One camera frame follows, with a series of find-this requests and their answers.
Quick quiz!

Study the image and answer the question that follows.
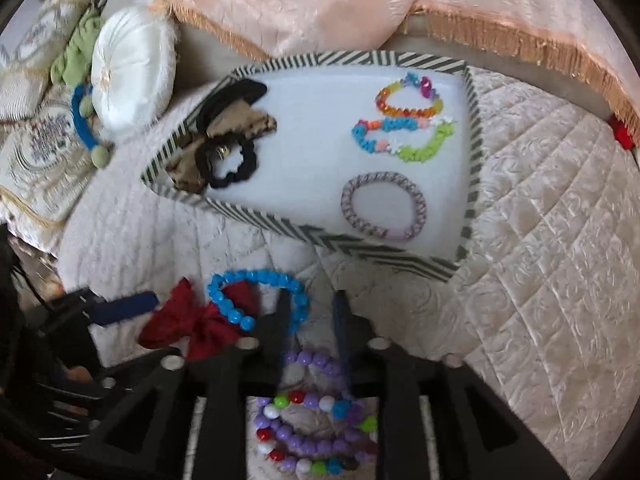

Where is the black hair scrunchie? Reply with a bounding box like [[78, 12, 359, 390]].
[[195, 136, 257, 190]]

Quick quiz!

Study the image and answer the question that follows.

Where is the lilac braided bracelet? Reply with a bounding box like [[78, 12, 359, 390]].
[[341, 171, 427, 241]]

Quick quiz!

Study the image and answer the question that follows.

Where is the blue green flower bracelet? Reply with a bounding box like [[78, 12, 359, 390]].
[[352, 115, 456, 163]]

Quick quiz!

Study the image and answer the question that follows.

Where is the white round satin pillow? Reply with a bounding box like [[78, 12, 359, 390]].
[[91, 6, 180, 128]]

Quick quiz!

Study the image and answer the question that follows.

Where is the red fabric hair bow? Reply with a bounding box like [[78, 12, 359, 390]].
[[137, 277, 261, 361]]

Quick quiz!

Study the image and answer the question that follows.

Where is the purple bead bracelet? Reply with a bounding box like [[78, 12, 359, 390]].
[[282, 350, 353, 401]]

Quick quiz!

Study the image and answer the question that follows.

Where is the multicolour bead bracelet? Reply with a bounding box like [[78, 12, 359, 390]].
[[255, 390, 381, 478]]

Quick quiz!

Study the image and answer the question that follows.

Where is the floral embroidered square cushion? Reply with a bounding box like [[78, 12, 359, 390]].
[[0, 95, 111, 251]]

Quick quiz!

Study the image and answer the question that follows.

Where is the blue bead bracelet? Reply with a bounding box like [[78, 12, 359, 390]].
[[207, 269, 311, 335]]

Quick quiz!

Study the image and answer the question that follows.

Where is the beige lace hair bow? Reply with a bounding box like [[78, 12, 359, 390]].
[[167, 104, 278, 193]]

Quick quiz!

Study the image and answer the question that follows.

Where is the blue headband with green pompoms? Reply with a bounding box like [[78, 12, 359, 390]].
[[70, 82, 115, 168]]

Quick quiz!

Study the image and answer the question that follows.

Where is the rainbow bead bracelet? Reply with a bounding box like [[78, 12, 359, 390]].
[[376, 72, 445, 118]]

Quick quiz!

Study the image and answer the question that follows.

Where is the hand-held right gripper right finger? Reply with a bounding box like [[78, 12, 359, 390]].
[[332, 290, 566, 480]]

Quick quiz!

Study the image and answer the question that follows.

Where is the black claw hair clip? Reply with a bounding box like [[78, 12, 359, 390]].
[[195, 79, 268, 133]]

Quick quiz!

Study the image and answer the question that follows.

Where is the green plush cloth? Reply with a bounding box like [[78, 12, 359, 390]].
[[50, 7, 103, 86]]

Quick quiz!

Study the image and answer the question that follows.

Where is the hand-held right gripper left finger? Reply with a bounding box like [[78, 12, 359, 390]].
[[75, 287, 296, 480]]

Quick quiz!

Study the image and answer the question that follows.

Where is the striped rim white tray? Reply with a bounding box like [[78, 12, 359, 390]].
[[140, 50, 483, 283]]

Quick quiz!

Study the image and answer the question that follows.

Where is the small red object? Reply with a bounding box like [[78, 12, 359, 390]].
[[609, 115, 637, 151]]

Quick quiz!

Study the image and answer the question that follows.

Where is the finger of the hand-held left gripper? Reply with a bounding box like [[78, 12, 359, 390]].
[[89, 290, 161, 326]]

